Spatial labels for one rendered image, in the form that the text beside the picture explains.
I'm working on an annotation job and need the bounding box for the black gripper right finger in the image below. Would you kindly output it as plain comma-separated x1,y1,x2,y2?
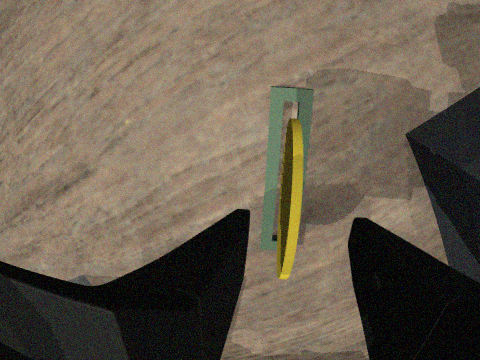
348,217,480,360

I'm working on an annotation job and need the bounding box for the gold coin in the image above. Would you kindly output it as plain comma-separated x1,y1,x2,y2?
276,119,303,280

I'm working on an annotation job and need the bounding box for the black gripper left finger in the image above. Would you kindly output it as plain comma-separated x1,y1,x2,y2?
0,209,249,360

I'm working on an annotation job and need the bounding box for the dark green slotted holder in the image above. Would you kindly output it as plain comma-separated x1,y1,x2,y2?
260,87,313,251

